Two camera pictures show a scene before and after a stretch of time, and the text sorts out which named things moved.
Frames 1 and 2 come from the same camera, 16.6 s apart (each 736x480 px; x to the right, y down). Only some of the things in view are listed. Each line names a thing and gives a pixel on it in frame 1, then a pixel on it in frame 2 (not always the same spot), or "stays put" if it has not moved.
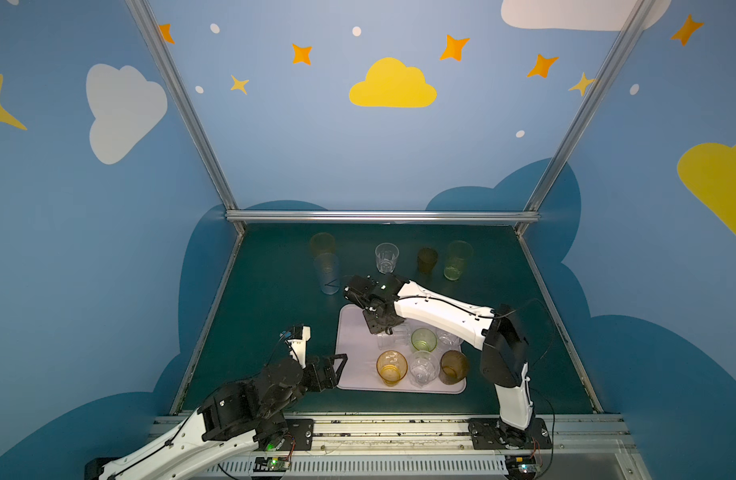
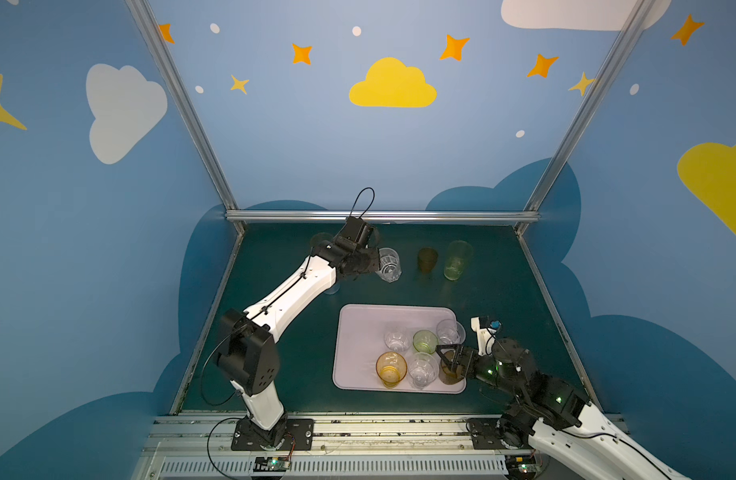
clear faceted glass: [424, 368] stays put
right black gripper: [372, 307] -> [464, 362]
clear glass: [386, 254] stays put
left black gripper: [319, 372] -> [368, 260]
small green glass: [424, 339] stays put
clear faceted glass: [447, 340] stays put
